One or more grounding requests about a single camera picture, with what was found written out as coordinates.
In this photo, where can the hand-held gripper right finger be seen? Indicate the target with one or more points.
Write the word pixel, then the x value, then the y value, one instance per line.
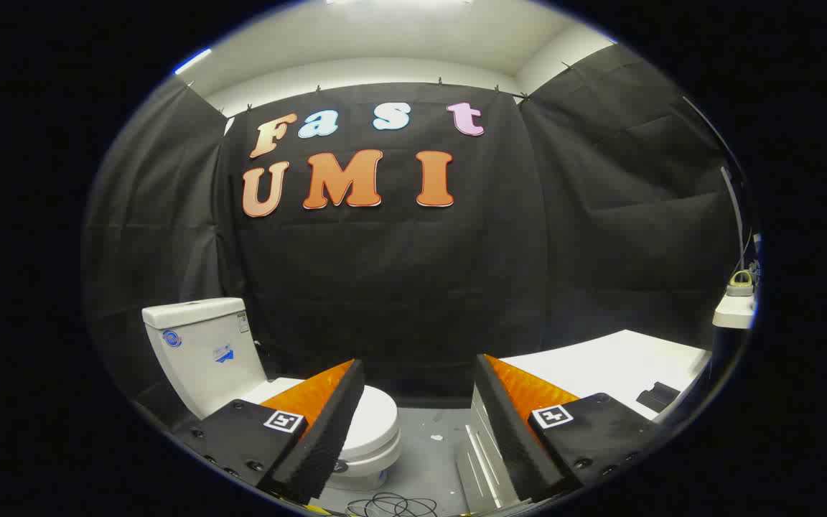
pixel 514 445

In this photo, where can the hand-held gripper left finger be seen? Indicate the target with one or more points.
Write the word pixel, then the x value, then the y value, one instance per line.
pixel 327 438

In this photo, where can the white toilet lid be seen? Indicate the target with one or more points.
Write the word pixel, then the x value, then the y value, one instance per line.
pixel 374 416

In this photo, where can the white toilet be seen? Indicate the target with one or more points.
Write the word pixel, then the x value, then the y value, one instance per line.
pixel 205 352

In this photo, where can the small black flat object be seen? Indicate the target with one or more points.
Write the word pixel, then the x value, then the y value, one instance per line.
pixel 657 396

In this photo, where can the black backdrop cloth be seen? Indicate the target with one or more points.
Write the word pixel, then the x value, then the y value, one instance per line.
pixel 421 287

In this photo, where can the small white shelf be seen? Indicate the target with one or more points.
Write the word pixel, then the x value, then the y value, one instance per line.
pixel 733 312

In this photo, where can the yellow-green small device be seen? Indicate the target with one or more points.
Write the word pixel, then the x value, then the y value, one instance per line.
pixel 740 289

